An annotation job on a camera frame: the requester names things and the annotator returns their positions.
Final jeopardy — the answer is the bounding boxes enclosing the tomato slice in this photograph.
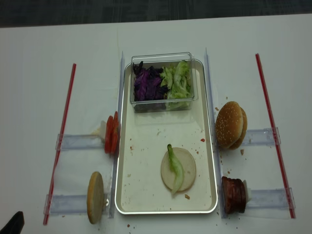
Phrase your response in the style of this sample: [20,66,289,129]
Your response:
[111,111,119,154]
[110,111,118,154]

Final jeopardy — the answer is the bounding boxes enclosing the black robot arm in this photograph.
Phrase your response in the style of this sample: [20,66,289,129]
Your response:
[0,211,24,234]

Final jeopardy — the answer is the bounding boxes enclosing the green lettuce shreds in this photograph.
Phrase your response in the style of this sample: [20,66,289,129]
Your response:
[160,60,191,99]

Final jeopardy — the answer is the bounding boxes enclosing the tomato slice remaining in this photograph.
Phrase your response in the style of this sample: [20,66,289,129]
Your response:
[104,116,114,154]

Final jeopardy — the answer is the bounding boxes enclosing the lettuce leaf on bun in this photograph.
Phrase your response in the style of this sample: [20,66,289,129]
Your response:
[167,144,184,195]

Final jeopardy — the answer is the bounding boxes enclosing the stack of meat patties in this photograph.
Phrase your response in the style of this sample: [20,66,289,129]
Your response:
[222,176,247,215]

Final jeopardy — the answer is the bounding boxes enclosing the cream metal tray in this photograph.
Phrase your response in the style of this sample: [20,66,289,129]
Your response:
[115,60,218,215]

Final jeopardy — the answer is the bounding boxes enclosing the purple cabbage shreds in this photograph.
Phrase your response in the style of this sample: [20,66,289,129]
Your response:
[132,61,168,101]

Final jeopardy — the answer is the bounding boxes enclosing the clear plastic salad box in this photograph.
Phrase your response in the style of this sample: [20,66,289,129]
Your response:
[130,52,198,113]

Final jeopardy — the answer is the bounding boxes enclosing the bun bottom slice on tray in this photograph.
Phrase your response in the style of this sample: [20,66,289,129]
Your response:
[160,147,196,192]

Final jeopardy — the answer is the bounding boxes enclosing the white pusher block left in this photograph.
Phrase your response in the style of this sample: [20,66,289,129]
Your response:
[98,120,106,143]

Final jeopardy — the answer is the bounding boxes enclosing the white pusher block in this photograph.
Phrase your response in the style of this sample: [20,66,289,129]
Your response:
[98,120,106,143]
[243,180,252,203]

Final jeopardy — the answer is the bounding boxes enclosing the sesame bun top front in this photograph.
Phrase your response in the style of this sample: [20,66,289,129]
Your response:
[215,101,244,149]

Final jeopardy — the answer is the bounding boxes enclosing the sesame bun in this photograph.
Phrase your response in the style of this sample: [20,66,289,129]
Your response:
[230,108,248,150]
[215,101,244,149]

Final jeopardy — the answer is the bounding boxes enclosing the sesame bun top rear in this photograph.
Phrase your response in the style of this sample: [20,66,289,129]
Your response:
[230,108,248,150]

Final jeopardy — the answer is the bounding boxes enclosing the upright bun slice left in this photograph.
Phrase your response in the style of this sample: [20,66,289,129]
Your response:
[87,172,104,224]

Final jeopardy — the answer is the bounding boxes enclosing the red strip left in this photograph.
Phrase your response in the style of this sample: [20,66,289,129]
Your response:
[43,63,77,226]

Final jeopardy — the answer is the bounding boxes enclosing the red strip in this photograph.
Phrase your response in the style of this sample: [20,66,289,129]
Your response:
[255,53,296,219]
[43,63,77,226]

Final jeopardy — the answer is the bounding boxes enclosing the white pusher block right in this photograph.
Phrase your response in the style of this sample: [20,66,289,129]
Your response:
[243,180,252,203]

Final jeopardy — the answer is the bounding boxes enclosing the red strip right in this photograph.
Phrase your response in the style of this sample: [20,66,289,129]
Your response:
[255,53,296,219]

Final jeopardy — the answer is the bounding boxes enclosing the clear rail upper left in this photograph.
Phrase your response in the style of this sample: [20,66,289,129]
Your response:
[55,134,104,151]

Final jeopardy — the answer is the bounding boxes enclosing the clear rail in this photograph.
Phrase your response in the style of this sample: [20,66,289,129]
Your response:
[43,195,87,215]
[246,188,296,209]
[242,128,281,146]
[55,134,104,151]

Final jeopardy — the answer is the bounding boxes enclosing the clear rail upper right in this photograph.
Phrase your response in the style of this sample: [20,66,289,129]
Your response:
[242,128,281,146]

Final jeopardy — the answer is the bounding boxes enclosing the clear rail lower left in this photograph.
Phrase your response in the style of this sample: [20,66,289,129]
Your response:
[43,195,87,215]

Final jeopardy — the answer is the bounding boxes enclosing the clear rail lower right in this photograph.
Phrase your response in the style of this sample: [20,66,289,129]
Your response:
[246,188,296,209]

